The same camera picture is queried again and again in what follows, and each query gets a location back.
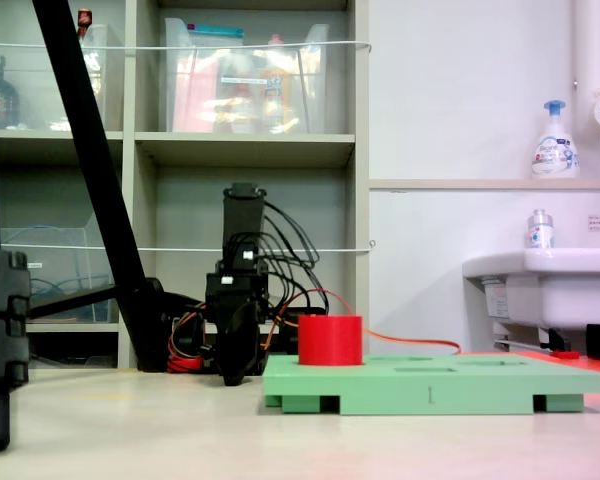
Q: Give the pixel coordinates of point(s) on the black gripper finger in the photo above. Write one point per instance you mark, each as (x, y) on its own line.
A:
(251, 345)
(229, 355)

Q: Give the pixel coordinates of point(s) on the red cylinder block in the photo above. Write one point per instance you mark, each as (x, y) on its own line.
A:
(330, 340)

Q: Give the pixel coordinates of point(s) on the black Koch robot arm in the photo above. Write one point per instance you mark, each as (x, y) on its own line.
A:
(242, 220)

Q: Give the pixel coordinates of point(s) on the red printed base clamp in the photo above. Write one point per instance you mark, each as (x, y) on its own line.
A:
(185, 365)

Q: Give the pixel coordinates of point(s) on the thin black tripod strut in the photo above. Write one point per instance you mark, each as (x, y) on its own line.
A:
(70, 302)

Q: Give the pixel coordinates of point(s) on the grey shelf unit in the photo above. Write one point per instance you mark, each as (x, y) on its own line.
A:
(245, 142)

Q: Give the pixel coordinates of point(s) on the green shape sorter board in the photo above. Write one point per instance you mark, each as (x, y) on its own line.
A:
(430, 385)

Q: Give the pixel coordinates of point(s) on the clear box with bottles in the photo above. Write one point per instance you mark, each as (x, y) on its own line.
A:
(245, 90)

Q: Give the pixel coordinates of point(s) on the notched black tripod leg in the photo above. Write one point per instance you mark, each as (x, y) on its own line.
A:
(0, 310)

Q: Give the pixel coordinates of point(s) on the clear plastic storage box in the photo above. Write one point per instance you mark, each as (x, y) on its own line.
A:
(97, 70)

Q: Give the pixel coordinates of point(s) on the small silver capped bottle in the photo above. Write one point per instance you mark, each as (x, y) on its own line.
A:
(540, 232)

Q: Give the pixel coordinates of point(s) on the dark round bottle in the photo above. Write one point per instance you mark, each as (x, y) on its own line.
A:
(4, 100)

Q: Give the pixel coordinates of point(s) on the white sink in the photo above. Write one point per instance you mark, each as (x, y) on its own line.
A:
(570, 290)

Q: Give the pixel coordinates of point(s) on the white pump soap bottle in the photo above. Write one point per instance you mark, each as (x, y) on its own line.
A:
(555, 152)

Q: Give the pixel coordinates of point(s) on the white wall pipe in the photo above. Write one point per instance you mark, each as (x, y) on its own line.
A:
(592, 45)

